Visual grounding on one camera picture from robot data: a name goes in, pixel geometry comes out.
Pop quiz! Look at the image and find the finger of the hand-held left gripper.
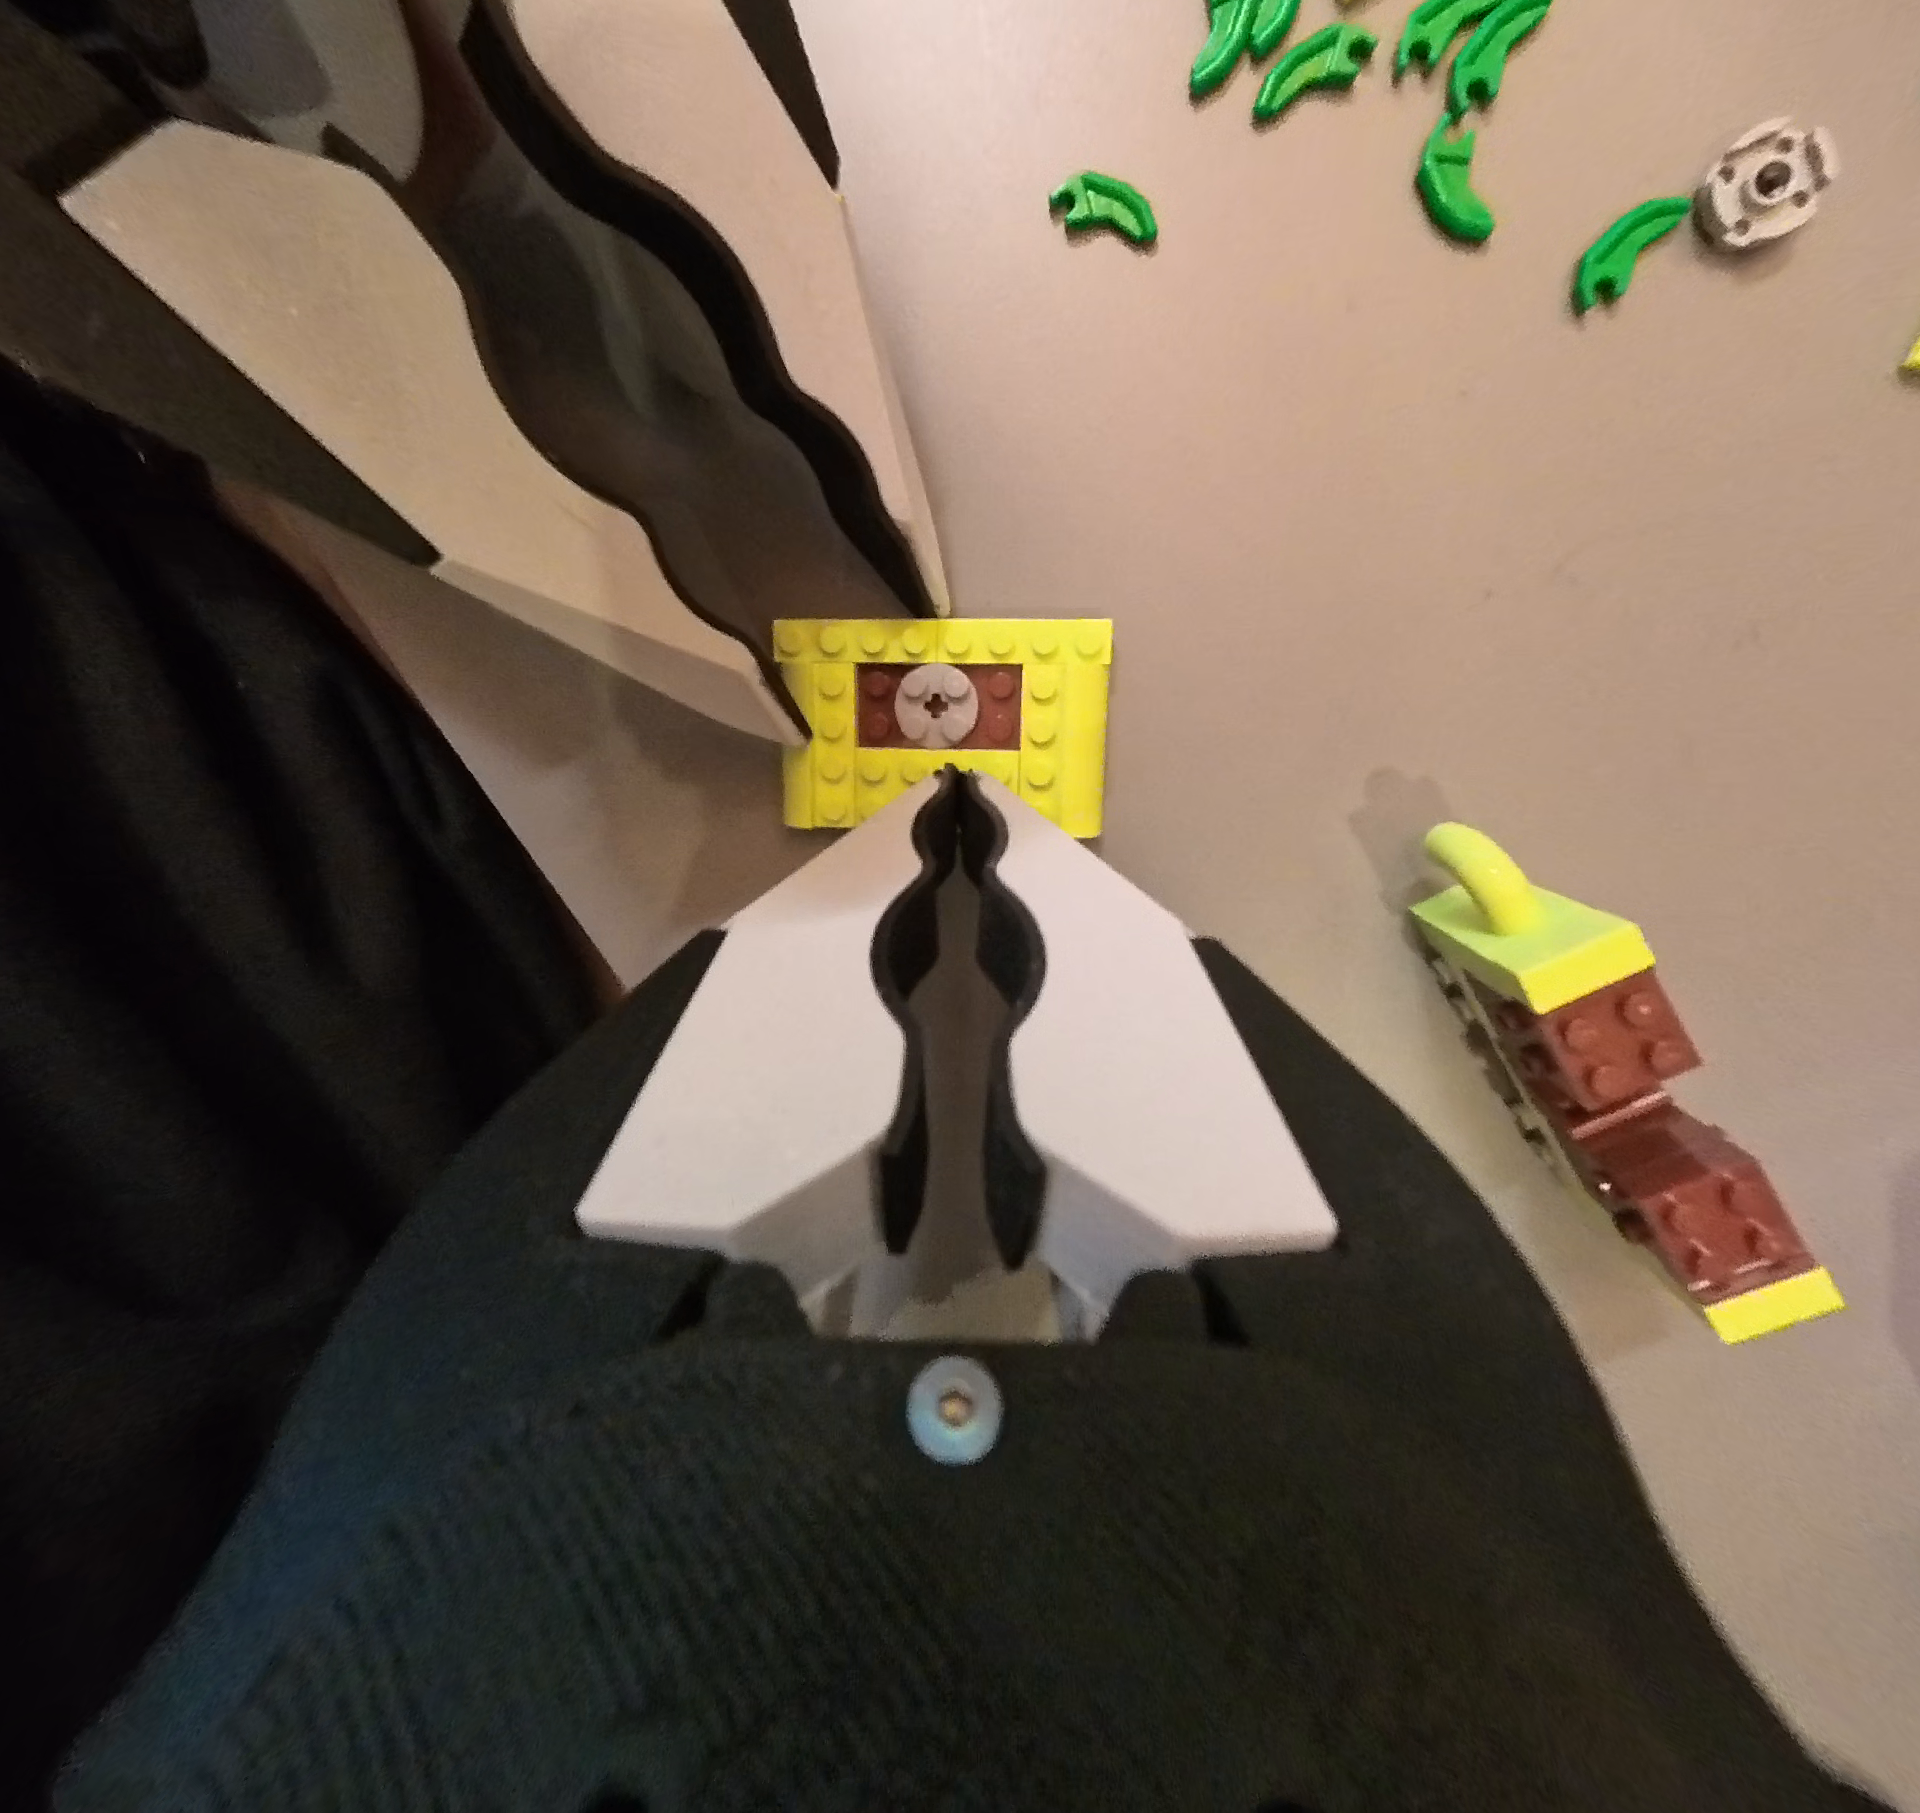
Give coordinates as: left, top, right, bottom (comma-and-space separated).
59, 113, 806, 748
455, 0, 953, 621

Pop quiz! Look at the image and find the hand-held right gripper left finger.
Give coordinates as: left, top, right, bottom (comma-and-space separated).
577, 772, 963, 1326

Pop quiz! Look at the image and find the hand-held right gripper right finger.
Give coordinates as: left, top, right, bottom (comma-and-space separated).
957, 775, 1339, 1341

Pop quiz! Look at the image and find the brown and lime brick assembly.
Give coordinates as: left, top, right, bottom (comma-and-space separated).
772, 618, 1114, 839

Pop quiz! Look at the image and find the brown and lime trunk build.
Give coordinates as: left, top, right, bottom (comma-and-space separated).
1408, 824, 1844, 1347

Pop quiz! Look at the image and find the person's black clothing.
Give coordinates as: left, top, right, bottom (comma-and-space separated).
0, 372, 615, 1813

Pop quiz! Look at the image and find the scatter of green leaf pieces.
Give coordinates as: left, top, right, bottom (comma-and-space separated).
886, 0, 1695, 317

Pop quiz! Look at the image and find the grey round plate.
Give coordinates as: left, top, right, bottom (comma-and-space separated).
1695, 116, 1841, 254

